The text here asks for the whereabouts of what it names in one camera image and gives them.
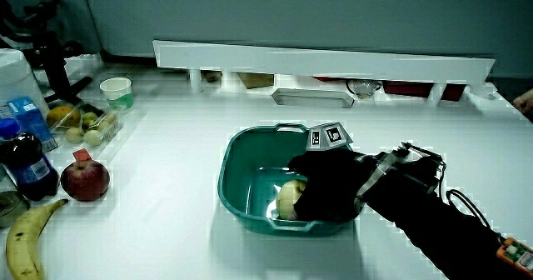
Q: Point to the person's right hand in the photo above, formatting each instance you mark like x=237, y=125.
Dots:
x=333, y=180

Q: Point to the pale peeled fruit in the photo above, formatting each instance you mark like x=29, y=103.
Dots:
x=288, y=196

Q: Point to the teal plastic basin plate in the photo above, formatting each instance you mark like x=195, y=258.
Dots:
x=250, y=163

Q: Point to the person's right forearm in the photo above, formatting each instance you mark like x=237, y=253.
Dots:
x=429, y=221

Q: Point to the grey metal tray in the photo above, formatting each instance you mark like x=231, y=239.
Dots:
x=312, y=98

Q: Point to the clear glass cup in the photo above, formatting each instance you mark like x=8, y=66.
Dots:
x=363, y=87

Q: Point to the large red box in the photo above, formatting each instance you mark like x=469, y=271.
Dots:
x=407, y=89

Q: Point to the white shelf riser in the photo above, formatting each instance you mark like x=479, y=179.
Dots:
x=316, y=61

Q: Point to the orange circuit board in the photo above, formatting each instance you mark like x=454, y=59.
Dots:
x=516, y=255

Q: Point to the clear plastic fruit container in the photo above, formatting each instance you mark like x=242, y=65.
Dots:
x=110, y=132

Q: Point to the white green paper cup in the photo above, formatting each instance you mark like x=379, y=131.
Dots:
x=118, y=91

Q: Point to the small green fruit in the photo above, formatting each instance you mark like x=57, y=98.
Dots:
x=93, y=138
x=90, y=118
x=74, y=135

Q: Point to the red apple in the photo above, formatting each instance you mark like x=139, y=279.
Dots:
x=85, y=181

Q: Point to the red tag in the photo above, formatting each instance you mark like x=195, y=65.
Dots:
x=82, y=155

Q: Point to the orange mango fruit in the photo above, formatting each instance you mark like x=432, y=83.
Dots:
x=62, y=115

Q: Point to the dark cola bottle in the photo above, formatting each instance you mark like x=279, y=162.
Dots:
x=27, y=167

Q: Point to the blue drink carton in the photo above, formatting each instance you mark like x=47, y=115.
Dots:
x=31, y=119

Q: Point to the yellow banana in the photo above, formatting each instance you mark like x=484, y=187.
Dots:
x=25, y=242

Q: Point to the white plastic bucket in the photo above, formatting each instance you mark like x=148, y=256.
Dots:
x=14, y=78

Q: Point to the black camera stand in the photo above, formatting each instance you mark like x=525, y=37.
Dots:
x=52, y=59

